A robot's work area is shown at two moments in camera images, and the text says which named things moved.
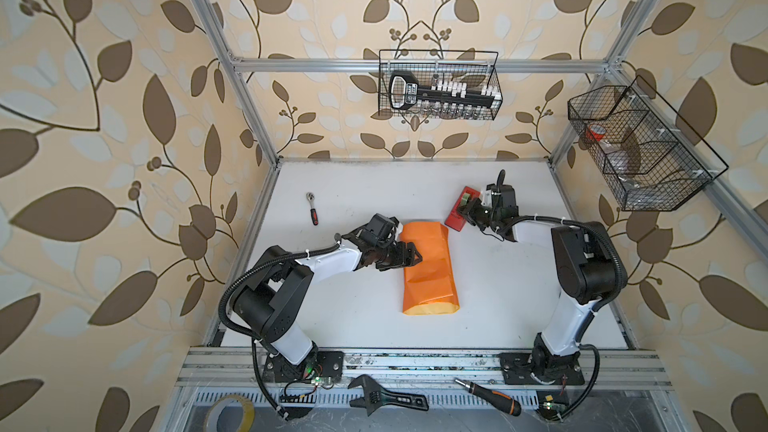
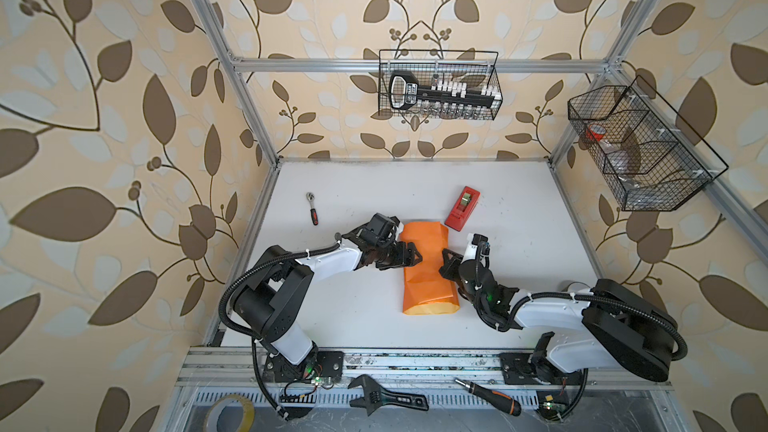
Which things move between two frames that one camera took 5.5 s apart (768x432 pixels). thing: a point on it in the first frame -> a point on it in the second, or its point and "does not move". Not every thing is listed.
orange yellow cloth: (430, 285) does not move
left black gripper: (403, 261) does not move
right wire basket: (647, 156) does not move
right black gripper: (469, 211) -> (449, 266)
